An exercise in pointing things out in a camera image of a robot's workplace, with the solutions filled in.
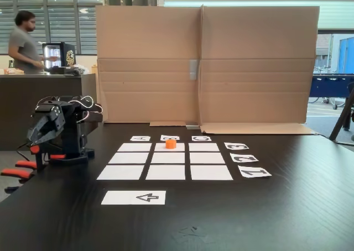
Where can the round orange token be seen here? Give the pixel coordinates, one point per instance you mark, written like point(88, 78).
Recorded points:
point(171, 144)

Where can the white three-by-three grid sheet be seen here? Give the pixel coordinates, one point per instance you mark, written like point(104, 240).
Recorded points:
point(168, 158)

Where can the dark counter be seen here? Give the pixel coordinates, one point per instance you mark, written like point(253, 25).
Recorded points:
point(33, 96)

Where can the red and black clamp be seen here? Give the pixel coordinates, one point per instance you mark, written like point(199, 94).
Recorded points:
point(22, 173)

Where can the black mini fridge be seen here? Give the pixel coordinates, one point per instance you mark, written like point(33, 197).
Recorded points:
point(67, 54)

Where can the person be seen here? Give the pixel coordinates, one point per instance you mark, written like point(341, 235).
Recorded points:
point(22, 52)

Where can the paper sheet letter A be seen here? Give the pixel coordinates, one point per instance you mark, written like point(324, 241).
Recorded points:
point(140, 138)

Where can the white arrow paper sheet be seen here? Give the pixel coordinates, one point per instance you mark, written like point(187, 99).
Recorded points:
point(121, 198)

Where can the paper sheet letter B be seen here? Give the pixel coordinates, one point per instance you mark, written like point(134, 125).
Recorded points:
point(166, 137)

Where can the grey tape piece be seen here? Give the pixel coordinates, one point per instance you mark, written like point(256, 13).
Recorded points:
point(192, 126)

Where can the paper sheet letter C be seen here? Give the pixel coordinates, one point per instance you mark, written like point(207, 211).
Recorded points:
point(201, 138)

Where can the grey tape strip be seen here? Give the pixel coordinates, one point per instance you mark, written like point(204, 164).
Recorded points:
point(193, 70)

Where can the clear tape scraps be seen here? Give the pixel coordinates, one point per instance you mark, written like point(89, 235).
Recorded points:
point(190, 234)

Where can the paper sheet number 3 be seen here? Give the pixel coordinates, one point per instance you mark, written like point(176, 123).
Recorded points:
point(236, 146)

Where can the paper sheet number 2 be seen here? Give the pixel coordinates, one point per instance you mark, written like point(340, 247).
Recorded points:
point(244, 157)

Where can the brown cardboard screen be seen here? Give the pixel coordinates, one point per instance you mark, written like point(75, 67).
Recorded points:
point(249, 68)

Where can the paper sheet number 1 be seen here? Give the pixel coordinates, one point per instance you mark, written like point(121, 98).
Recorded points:
point(254, 171)

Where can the black tripod leg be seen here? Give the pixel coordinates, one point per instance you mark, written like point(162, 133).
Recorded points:
point(341, 118)

